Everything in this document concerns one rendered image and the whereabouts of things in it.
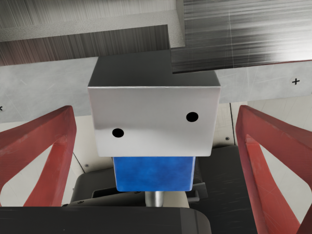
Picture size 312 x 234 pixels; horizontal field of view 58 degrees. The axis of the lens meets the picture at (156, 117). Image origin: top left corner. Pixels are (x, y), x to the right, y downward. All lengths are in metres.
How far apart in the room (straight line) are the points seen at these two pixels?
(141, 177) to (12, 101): 0.09
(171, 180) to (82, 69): 0.08
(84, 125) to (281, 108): 0.79
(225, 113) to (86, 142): 0.43
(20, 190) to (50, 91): 1.46
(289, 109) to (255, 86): 1.10
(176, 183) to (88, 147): 0.77
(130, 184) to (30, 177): 1.38
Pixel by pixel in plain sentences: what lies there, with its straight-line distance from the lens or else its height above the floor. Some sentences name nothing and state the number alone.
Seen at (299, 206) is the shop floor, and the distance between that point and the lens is 1.78.
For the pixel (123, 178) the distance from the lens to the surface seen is 0.16.
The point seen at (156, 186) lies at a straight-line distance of 0.16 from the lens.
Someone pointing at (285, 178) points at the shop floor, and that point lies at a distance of 1.56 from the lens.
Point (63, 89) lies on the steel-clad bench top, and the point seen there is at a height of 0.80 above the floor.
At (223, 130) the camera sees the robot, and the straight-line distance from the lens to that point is 0.87.
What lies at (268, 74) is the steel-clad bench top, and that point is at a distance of 0.18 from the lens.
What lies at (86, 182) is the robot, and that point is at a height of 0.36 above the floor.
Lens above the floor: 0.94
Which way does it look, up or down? 54 degrees down
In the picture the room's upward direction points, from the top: 179 degrees clockwise
